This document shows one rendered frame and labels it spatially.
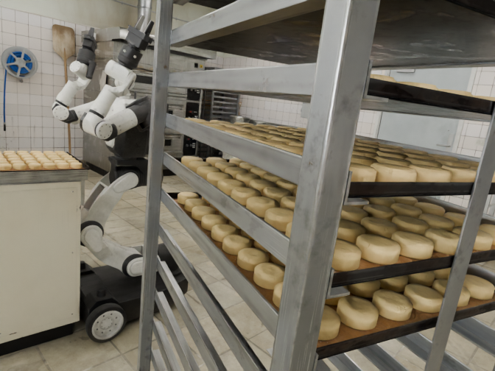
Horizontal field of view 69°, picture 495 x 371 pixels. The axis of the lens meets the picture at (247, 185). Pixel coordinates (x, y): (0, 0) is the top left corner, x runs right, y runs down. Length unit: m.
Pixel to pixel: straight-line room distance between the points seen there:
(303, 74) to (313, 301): 0.22
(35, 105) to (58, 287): 4.20
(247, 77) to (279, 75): 0.08
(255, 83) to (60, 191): 1.50
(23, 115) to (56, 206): 4.13
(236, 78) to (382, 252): 0.29
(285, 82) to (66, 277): 1.76
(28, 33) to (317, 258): 5.76
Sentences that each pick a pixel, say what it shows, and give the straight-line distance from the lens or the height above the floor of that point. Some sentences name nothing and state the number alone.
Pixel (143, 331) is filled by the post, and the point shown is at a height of 0.68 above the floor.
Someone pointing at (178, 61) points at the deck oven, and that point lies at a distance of 5.73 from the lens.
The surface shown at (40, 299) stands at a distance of 2.05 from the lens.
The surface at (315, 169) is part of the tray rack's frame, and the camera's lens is 0.30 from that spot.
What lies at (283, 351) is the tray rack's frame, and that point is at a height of 1.07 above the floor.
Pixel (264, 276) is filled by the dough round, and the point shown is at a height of 1.06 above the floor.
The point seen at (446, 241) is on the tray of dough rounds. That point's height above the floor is 1.15.
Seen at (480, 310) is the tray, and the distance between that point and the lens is 0.63.
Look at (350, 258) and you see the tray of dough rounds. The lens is 0.39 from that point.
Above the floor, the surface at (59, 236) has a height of 0.57.
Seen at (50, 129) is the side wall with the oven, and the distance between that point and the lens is 6.05.
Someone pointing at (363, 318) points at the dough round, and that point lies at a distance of 0.48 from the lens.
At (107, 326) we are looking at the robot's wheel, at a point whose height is 0.08.
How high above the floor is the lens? 1.29
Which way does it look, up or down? 13 degrees down
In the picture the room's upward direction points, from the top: 7 degrees clockwise
